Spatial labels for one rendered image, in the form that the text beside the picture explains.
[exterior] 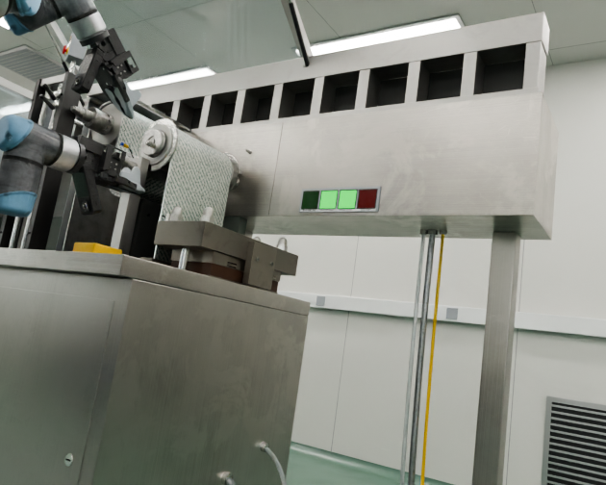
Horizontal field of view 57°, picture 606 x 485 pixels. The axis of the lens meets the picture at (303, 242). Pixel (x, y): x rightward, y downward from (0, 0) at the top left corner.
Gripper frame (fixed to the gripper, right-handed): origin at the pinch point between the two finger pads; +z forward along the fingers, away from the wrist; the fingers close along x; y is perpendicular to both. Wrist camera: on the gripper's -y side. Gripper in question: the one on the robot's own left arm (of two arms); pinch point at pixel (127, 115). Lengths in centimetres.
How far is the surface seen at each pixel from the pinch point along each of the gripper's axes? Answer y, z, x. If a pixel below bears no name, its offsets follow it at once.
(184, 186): 0.9, 21.7, -7.0
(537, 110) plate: 49, 27, -83
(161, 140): 2.8, 9.0, -4.1
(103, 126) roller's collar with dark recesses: 4.0, 4.8, 22.5
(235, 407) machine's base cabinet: -34, 59, -38
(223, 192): 12.9, 32.0, -5.1
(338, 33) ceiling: 227, 56, 104
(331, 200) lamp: 24, 40, -34
